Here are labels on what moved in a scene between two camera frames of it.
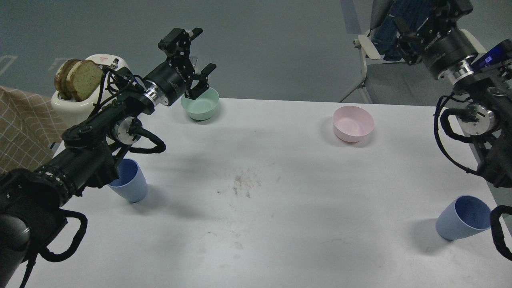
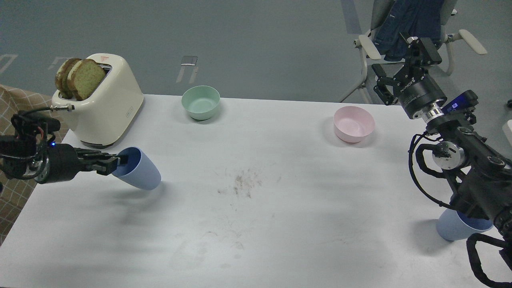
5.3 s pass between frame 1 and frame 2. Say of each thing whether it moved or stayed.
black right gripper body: moved
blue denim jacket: stayed
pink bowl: stayed
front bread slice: stayed
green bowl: stayed
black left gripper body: moved
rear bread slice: stayed
